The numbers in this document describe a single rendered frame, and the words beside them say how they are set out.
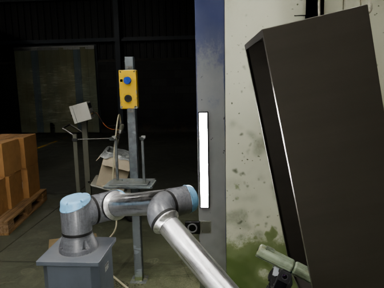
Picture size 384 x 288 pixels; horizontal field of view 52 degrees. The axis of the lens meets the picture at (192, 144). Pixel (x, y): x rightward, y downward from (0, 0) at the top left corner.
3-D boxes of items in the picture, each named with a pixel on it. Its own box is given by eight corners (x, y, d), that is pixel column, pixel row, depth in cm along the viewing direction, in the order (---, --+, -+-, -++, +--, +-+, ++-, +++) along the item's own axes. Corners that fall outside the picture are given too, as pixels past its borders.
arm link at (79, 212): (56, 230, 198) (53, 196, 195) (86, 221, 209) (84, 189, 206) (70, 238, 187) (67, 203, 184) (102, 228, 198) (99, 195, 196)
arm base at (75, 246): (52, 256, 190) (51, 236, 189) (67, 240, 209) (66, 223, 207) (90, 256, 189) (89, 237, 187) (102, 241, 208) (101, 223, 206)
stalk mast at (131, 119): (144, 278, 298) (134, 56, 272) (142, 281, 292) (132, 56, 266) (136, 277, 299) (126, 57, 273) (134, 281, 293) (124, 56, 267)
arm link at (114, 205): (83, 196, 208) (171, 185, 153) (112, 189, 220) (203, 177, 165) (88, 224, 208) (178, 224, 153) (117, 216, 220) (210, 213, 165)
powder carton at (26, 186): (17, 190, 500) (14, 162, 494) (40, 189, 501) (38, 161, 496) (4, 198, 463) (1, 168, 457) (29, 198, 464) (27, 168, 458)
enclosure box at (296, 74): (356, 258, 205) (316, 27, 188) (418, 331, 146) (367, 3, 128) (290, 271, 208) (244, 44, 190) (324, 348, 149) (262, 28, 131)
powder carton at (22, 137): (15, 162, 493) (12, 134, 487) (38, 162, 493) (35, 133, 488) (0, 168, 455) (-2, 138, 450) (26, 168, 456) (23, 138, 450)
